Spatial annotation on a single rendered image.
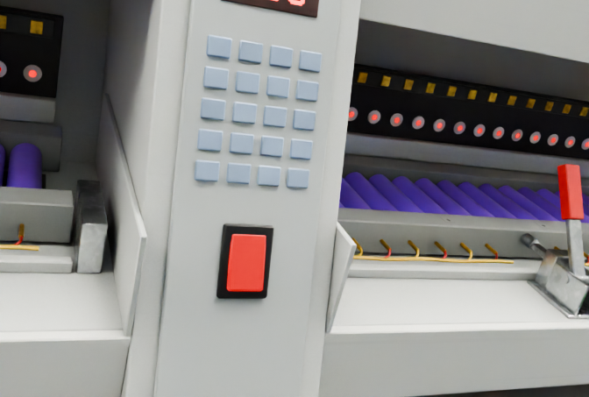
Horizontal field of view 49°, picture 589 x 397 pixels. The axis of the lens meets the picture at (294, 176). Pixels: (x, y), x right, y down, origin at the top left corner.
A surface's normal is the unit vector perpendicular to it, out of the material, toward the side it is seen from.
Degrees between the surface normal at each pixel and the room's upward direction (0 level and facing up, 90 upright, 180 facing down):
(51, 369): 110
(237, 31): 90
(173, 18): 90
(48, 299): 20
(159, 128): 90
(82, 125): 90
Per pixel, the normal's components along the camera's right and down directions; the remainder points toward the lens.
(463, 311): 0.22, -0.91
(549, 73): 0.39, 0.09
